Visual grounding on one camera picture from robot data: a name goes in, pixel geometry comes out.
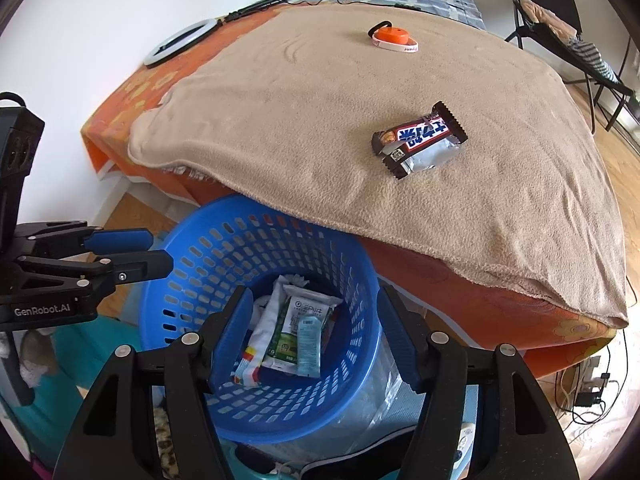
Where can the leopard print cloth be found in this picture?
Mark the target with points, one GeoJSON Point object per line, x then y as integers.
{"type": "Point", "coordinates": [165, 440]}

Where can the orange round device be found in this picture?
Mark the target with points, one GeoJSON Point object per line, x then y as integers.
{"type": "Point", "coordinates": [392, 35]}

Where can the green white milk carton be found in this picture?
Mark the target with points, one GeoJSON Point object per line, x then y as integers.
{"type": "Point", "coordinates": [290, 320]}

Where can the striped garment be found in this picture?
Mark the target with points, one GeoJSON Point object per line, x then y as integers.
{"type": "Point", "coordinates": [595, 60]}

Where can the light blue patterned tube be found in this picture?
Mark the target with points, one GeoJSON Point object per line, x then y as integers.
{"type": "Point", "coordinates": [310, 347]}

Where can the teal mat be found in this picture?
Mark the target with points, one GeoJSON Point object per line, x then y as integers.
{"type": "Point", "coordinates": [75, 355]}

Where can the clear plastic bag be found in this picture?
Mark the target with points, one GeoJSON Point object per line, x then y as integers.
{"type": "Point", "coordinates": [370, 400]}

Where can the blue checkered sheet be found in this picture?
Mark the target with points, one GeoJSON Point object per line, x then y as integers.
{"type": "Point", "coordinates": [460, 7]}

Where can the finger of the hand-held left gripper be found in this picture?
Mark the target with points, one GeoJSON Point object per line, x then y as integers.
{"type": "Point", "coordinates": [145, 265]}
{"type": "Point", "coordinates": [120, 239]}

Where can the blue plastic basket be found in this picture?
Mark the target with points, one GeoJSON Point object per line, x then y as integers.
{"type": "Point", "coordinates": [210, 240]}

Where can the tan fleece blanket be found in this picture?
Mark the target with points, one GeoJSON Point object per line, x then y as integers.
{"type": "Point", "coordinates": [300, 135]}

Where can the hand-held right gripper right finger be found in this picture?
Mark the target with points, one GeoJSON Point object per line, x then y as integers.
{"type": "Point", "coordinates": [400, 340]}

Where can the black power adapter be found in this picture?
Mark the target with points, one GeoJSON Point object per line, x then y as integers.
{"type": "Point", "coordinates": [587, 397]}

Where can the beige fluffy cloth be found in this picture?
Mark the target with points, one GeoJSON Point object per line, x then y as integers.
{"type": "Point", "coordinates": [37, 360]}

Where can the white power strip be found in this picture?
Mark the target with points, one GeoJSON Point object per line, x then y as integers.
{"type": "Point", "coordinates": [594, 375]}

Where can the large white paper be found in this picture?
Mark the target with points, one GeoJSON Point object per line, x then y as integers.
{"type": "Point", "coordinates": [265, 325]}

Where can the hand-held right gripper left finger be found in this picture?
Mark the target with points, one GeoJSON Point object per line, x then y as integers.
{"type": "Point", "coordinates": [232, 340]}

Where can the brown candy bar wrapper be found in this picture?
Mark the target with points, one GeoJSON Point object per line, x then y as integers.
{"type": "Point", "coordinates": [420, 140]}

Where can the tan padded cloth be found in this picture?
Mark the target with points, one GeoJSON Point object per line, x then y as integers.
{"type": "Point", "coordinates": [545, 17]}

